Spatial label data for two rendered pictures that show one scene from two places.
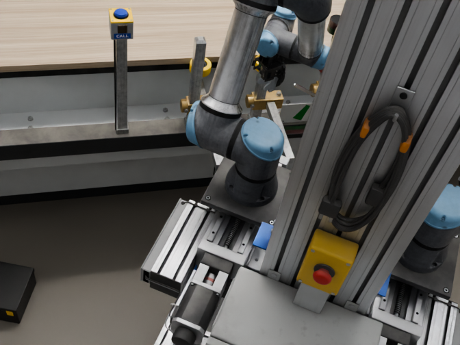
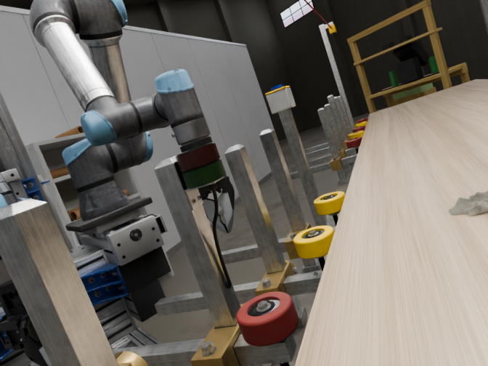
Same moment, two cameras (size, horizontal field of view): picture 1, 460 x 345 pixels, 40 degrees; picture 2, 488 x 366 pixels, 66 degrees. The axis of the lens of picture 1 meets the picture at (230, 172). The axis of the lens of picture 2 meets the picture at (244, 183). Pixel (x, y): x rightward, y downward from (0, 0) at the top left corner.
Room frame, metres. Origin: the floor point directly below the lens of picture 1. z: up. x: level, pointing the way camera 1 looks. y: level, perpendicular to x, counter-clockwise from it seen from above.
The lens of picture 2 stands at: (2.28, -0.62, 1.14)
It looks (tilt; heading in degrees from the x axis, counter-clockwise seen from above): 8 degrees down; 134
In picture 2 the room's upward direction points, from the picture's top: 20 degrees counter-clockwise
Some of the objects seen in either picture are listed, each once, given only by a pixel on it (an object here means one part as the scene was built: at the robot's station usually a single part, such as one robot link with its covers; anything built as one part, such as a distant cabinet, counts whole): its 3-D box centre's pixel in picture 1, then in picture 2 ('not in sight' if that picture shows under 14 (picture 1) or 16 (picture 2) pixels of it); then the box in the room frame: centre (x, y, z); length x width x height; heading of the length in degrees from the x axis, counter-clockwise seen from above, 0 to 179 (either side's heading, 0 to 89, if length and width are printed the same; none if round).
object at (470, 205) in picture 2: not in sight; (477, 198); (2.12, 0.03, 0.91); 0.09 x 0.07 x 0.02; 55
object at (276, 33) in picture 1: (276, 40); (156, 111); (1.55, -0.06, 1.24); 0.11 x 0.11 x 0.08; 75
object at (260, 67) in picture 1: (272, 59); (205, 167); (1.64, -0.06, 1.09); 0.09 x 0.08 x 0.12; 132
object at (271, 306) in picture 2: not in sight; (275, 340); (1.92, -0.29, 0.85); 0.08 x 0.08 x 0.11
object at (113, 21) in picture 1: (120, 24); (281, 100); (1.55, 0.42, 1.18); 0.07 x 0.07 x 0.08; 21
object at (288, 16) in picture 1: (282, 21); (178, 98); (1.65, -0.07, 1.25); 0.09 x 0.08 x 0.11; 165
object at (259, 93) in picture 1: (261, 87); (271, 251); (1.74, -0.05, 0.87); 0.04 x 0.04 x 0.48; 21
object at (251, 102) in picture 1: (263, 100); (278, 284); (1.74, -0.07, 0.81); 0.14 x 0.06 x 0.05; 111
